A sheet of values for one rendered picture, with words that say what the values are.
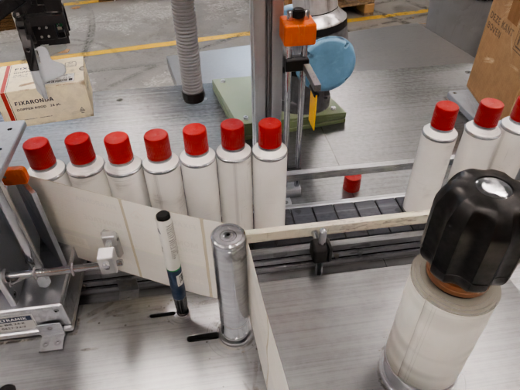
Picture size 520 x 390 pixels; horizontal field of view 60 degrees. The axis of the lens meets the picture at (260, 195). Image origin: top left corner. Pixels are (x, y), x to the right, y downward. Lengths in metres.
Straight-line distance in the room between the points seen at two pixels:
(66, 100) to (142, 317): 0.48
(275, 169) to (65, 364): 0.38
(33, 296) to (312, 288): 0.38
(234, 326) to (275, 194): 0.21
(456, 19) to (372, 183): 2.39
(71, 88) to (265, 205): 0.46
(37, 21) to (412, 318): 0.77
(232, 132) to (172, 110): 0.59
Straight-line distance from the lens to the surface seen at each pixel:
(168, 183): 0.64
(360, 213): 0.80
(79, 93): 0.95
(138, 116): 1.19
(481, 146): 0.76
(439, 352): 0.51
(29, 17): 0.94
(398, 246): 0.79
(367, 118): 1.17
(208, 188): 0.66
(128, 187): 0.65
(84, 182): 0.66
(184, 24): 0.66
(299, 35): 0.65
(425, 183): 0.77
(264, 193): 0.67
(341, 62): 0.92
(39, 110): 0.98
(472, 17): 3.26
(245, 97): 1.16
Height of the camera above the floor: 1.41
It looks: 40 degrees down
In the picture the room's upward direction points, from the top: 1 degrees counter-clockwise
